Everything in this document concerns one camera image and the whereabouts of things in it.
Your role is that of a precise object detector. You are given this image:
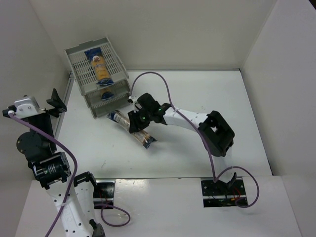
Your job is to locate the pasta bag label side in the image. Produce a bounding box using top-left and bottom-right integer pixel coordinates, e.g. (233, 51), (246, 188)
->
(107, 110), (157, 149)
(84, 47), (114, 86)

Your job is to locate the blue yellow spaghetti bag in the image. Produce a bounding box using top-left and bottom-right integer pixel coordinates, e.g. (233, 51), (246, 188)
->
(100, 87), (115, 101)

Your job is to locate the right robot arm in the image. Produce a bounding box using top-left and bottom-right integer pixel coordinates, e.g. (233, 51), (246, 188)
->
(128, 93), (235, 173)

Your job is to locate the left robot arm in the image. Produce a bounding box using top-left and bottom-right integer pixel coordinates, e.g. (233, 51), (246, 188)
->
(2, 89), (105, 237)

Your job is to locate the grey three-tier tray shelf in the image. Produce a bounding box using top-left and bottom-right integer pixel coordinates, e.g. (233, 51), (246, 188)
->
(65, 37), (130, 119)

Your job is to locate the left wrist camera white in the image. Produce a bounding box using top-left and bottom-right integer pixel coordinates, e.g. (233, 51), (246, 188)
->
(8, 96), (41, 119)

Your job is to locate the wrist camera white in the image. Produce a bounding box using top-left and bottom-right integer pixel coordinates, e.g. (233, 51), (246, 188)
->
(8, 96), (41, 119)
(127, 96), (141, 111)

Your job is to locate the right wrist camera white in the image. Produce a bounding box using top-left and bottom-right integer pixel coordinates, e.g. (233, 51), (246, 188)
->
(127, 96), (141, 111)

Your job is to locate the aluminium frame rail left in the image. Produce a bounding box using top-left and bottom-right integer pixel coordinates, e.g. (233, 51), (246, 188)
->
(54, 71), (75, 139)

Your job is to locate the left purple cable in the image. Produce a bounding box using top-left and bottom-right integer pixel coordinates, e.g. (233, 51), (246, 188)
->
(8, 111), (131, 237)

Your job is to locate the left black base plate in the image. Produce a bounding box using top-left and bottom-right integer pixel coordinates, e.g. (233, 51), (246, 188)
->
(93, 179), (116, 210)

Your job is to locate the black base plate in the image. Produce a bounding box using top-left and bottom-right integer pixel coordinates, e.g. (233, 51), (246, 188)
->
(200, 178), (248, 208)
(93, 179), (116, 210)

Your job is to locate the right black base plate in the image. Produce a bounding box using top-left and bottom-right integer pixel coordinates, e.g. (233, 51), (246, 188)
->
(200, 178), (248, 208)

